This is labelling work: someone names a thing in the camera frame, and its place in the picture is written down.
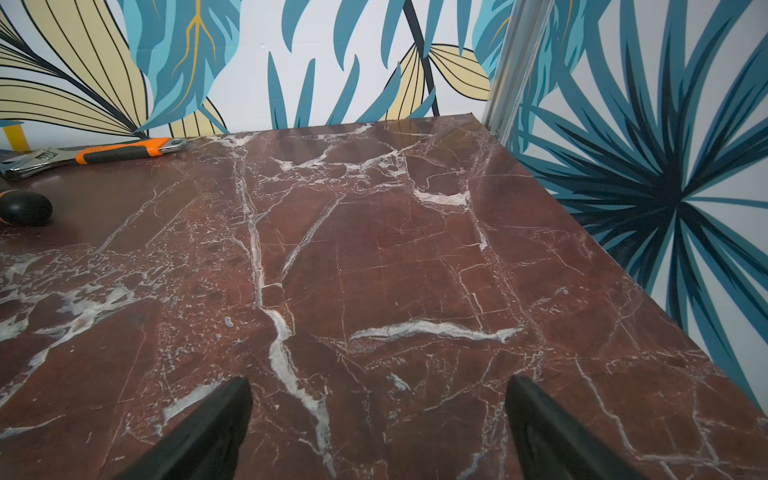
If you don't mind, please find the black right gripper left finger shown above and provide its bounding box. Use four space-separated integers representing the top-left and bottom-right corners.
116 377 253 479

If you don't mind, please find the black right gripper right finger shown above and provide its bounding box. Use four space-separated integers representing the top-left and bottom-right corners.
505 375 644 479

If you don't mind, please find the black screwdriver handle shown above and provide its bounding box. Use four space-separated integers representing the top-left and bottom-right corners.
1 189 53 227

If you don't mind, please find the orange handled adjustable wrench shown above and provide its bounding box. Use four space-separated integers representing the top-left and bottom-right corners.
1 138 187 182

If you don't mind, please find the aluminium right corner post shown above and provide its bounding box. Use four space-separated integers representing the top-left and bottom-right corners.
482 0 555 147

